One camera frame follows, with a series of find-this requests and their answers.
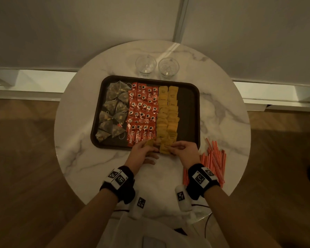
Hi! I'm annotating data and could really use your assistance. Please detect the person's left hand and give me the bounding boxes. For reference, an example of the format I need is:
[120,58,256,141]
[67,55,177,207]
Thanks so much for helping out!
[124,140,160,176]

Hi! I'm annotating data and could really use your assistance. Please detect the person's right hand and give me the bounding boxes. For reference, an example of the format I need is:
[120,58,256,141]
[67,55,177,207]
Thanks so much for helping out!
[168,141,201,170]

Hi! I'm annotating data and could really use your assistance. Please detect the pile of orange stick packets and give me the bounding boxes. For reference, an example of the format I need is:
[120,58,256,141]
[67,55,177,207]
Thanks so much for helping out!
[183,138,227,188]

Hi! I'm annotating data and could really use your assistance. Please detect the neat columns of sugar packets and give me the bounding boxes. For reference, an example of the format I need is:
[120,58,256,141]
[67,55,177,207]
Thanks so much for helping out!
[156,86,180,146]

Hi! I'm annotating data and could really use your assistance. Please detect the dark brown tray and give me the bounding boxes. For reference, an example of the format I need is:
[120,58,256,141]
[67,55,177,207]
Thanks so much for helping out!
[90,75,201,150]

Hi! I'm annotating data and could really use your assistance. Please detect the red Nescafe sachets group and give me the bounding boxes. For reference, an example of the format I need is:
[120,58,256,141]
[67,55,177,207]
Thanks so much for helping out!
[126,82,158,147]

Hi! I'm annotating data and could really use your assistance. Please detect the neat cluster of tea bags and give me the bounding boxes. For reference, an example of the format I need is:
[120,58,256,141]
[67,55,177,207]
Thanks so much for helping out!
[95,81,132,142]

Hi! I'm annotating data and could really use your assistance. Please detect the person's left forearm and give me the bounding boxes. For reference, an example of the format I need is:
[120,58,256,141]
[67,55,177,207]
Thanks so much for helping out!
[45,188,119,248]

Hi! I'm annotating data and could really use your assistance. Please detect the person's right forearm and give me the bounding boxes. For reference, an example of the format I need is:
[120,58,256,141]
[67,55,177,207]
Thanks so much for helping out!
[204,185,282,248]

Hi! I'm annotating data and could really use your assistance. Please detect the person's white trousers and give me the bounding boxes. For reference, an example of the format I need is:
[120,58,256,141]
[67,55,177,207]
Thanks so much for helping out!
[97,214,212,248]

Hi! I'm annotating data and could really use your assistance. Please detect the black left wristband with markers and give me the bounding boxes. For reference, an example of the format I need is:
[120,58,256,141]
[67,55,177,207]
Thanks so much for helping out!
[100,165,136,204]

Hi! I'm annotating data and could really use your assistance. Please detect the black wristband with markers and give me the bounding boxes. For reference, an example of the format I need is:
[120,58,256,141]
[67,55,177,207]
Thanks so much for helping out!
[186,163,220,200]
[100,165,136,204]

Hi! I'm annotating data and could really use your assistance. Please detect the black right wristband with markers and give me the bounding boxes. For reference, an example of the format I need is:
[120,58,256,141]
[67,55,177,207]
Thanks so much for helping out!
[186,163,220,200]

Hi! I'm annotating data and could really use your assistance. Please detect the clear glass cup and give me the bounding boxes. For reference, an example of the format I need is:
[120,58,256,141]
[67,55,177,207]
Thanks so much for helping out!
[135,54,157,75]
[158,57,180,78]

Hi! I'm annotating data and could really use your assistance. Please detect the round white marble table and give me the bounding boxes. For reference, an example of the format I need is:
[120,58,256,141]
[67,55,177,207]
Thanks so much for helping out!
[0,67,310,113]

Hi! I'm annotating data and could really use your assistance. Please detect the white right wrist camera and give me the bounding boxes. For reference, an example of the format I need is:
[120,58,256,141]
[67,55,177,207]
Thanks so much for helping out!
[175,185,193,212]

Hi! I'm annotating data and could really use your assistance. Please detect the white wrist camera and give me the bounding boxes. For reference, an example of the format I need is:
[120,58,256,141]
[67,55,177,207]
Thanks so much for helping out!
[129,191,146,220]
[175,185,193,212]

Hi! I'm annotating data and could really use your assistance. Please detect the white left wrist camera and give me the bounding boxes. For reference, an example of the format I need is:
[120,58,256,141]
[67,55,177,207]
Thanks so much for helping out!
[129,191,146,220]

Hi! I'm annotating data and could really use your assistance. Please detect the black right camera cable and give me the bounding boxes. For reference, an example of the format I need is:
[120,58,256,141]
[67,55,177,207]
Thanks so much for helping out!
[191,203,214,238]

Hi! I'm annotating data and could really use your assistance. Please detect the perforated metal wall rail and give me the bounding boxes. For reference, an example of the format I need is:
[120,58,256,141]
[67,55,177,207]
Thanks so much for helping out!
[172,0,190,44]

